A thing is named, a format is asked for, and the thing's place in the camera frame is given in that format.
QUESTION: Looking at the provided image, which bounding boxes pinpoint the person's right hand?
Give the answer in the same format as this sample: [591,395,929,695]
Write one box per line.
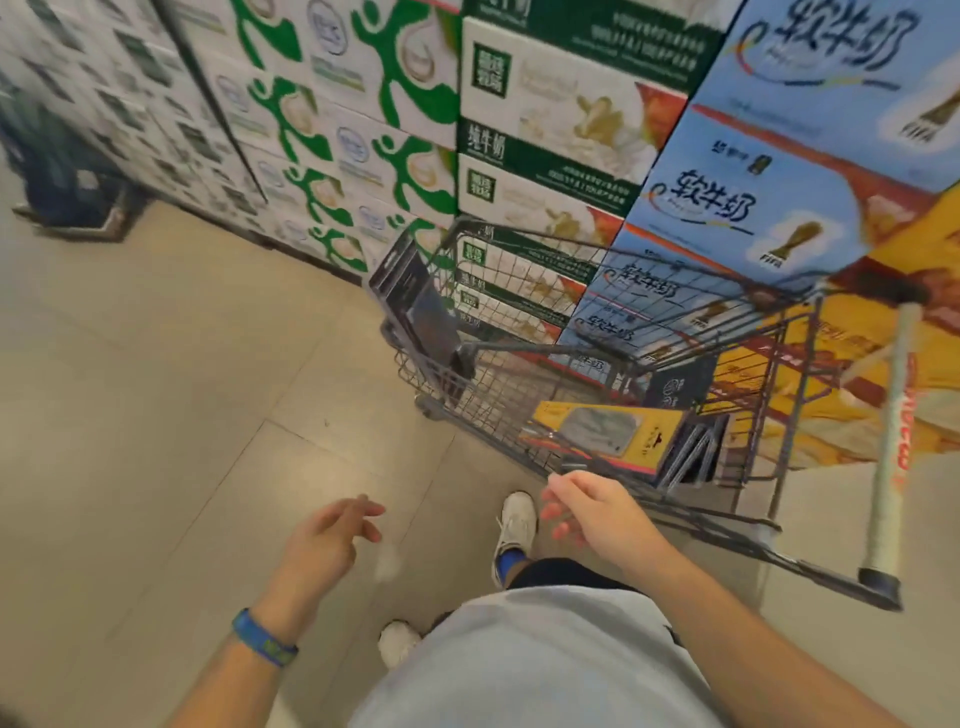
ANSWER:
[539,470,676,579]

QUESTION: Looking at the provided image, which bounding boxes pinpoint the person's left hand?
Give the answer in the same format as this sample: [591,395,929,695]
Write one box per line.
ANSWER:
[251,494,388,643]

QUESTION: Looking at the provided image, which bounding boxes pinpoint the yellow packaged cleaver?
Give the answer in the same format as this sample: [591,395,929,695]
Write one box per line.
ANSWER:
[521,401,688,478]

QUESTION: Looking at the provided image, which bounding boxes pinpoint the grey wire shopping cart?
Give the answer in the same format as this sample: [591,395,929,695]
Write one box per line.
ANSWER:
[367,217,931,613]

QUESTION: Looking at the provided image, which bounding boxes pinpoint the person's right forearm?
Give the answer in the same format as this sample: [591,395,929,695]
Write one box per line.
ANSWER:
[644,554,909,728]

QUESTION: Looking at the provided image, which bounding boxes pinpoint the dark cart seat panel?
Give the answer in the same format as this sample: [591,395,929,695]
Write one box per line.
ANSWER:
[644,352,719,412]

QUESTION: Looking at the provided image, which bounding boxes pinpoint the black shorts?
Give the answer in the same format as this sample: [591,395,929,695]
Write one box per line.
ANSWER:
[431,556,654,631]

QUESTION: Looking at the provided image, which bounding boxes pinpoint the white right shoe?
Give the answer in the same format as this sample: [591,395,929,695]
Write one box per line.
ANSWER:
[491,491,540,590]

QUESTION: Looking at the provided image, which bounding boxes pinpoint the white shoe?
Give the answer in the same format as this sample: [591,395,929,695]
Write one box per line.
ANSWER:
[491,491,540,590]
[377,620,425,669]

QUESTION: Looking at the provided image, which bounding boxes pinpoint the blue wristband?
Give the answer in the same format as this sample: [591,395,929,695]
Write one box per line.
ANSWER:
[230,607,300,669]

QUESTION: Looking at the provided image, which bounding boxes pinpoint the white left shoe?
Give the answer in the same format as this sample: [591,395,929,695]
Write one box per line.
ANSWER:
[377,620,425,669]

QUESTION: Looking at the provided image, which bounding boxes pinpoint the white shirt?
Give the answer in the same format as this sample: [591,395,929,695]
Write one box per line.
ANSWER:
[348,584,725,728]

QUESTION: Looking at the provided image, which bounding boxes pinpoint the stack of light blue cartons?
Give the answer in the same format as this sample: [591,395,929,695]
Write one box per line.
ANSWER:
[558,0,960,376]

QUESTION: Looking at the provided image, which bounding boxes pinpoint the dark cardboard box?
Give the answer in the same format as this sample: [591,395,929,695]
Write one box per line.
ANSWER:
[0,97,151,241]

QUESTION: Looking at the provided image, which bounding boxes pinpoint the stack of green swirl cartons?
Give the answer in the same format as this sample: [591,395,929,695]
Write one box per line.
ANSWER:
[0,0,463,286]

